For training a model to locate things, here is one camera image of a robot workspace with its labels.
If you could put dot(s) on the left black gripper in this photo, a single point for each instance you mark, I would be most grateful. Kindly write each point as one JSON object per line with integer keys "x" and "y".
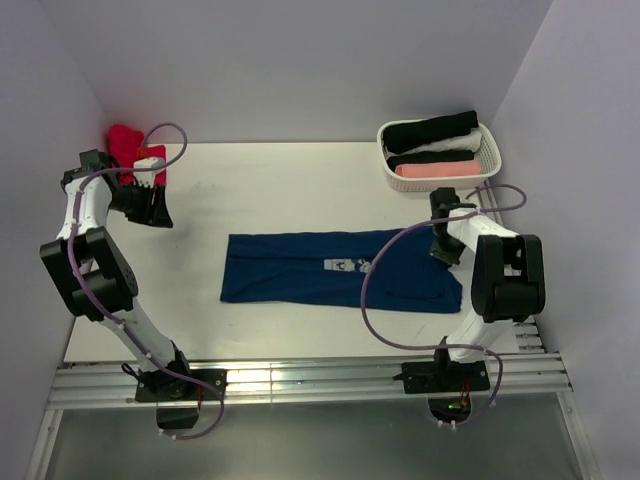
{"x": 154, "y": 213}

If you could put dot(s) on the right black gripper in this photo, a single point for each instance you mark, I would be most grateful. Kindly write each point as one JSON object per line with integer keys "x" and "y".
{"x": 449, "y": 257}

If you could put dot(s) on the blue Mickey Mouse t-shirt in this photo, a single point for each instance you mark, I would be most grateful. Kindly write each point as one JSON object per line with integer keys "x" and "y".
{"x": 377, "y": 269}

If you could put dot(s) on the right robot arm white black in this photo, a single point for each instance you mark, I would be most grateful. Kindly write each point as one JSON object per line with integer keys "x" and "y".
{"x": 507, "y": 282}

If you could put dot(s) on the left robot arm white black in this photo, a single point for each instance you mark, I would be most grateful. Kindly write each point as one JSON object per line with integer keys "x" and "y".
{"x": 92, "y": 275}

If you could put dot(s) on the pink rolled shirt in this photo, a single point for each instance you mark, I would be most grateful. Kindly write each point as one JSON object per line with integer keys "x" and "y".
{"x": 439, "y": 169}

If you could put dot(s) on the white plastic basket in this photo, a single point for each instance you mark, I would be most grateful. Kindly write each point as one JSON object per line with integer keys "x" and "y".
{"x": 488, "y": 156}

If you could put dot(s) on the lower black rolled shirt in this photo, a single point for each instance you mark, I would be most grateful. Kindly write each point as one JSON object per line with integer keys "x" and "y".
{"x": 430, "y": 157}

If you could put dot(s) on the black rolled shirt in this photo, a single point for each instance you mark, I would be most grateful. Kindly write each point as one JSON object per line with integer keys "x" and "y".
{"x": 430, "y": 157}
{"x": 402, "y": 137}

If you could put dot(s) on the red t-shirt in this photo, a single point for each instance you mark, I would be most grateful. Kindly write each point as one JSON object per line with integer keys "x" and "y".
{"x": 124, "y": 145}

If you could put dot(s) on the white rolled shirt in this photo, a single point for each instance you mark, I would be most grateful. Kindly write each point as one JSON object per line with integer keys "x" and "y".
{"x": 469, "y": 142}

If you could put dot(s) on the top black rolled shirt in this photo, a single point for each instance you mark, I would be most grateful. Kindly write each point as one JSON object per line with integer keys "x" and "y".
{"x": 402, "y": 137}

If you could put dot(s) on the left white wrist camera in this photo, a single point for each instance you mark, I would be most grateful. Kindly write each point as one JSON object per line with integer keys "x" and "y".
{"x": 146, "y": 170}

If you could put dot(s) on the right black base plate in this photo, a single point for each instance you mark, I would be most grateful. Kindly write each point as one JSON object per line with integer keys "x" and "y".
{"x": 430, "y": 377}

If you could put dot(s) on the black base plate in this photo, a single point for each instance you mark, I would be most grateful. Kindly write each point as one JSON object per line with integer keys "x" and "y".
{"x": 430, "y": 377}
{"x": 210, "y": 382}

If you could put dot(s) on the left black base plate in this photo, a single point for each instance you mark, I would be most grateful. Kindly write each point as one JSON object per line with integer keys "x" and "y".
{"x": 210, "y": 382}

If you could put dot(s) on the aluminium rail frame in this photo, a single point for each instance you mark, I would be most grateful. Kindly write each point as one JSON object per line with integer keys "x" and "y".
{"x": 312, "y": 391}

